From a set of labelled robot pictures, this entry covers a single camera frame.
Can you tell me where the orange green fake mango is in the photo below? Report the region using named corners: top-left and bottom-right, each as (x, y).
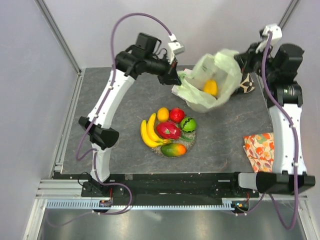
top-left (160, 143), bottom-right (187, 158)

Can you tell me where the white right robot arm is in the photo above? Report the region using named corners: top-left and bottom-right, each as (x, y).
top-left (229, 42), bottom-right (316, 197)

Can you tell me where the red fake apple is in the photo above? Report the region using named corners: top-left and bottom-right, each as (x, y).
top-left (169, 107), bottom-right (186, 123)

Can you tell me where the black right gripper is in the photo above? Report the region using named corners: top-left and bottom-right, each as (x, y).
top-left (234, 41), bottom-right (278, 82)

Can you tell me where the black beige patterned cloth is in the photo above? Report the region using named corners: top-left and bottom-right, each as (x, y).
top-left (232, 73), bottom-right (255, 96)

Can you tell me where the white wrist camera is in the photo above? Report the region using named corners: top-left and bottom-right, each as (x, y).
top-left (255, 23), bottom-right (283, 54)
top-left (167, 34), bottom-right (185, 63)

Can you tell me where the orange floral cloth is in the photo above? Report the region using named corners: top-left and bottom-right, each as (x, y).
top-left (243, 132), bottom-right (275, 173)

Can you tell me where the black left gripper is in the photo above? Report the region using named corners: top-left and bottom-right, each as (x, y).
top-left (144, 53), bottom-right (182, 86)

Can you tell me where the yellow fake bell pepper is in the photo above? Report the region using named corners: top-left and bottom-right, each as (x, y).
top-left (203, 79), bottom-right (219, 97)

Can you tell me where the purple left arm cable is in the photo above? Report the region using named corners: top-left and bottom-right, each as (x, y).
top-left (44, 12), bottom-right (178, 227)

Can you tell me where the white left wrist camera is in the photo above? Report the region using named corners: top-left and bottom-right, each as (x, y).
top-left (167, 34), bottom-right (185, 63)

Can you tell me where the yellow fake banana bunch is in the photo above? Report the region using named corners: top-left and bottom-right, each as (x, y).
top-left (140, 113), bottom-right (172, 148)

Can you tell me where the speckled ceramic plate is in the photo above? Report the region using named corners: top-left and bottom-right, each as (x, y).
top-left (147, 110), bottom-right (197, 159)

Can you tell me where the red fake dragon fruit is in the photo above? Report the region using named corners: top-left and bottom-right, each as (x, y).
top-left (156, 121), bottom-right (193, 142)

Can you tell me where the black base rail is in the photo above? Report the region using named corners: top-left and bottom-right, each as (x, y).
top-left (79, 172), bottom-right (260, 201)

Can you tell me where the white cartoon print cloth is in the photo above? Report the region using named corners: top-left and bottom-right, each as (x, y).
top-left (177, 68), bottom-right (194, 79)

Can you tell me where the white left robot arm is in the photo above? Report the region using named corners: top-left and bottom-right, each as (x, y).
top-left (78, 32), bottom-right (185, 197)

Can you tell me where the avocado print plastic bag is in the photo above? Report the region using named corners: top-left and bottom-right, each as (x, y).
top-left (171, 49), bottom-right (242, 113)

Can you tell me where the green fake round fruit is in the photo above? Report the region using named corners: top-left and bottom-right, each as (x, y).
top-left (180, 117), bottom-right (197, 133)

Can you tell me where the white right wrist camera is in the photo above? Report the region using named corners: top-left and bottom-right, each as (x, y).
top-left (255, 23), bottom-right (283, 54)

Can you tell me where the grey slotted cable duct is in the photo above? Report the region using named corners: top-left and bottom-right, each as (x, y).
top-left (46, 199), bottom-right (248, 211)

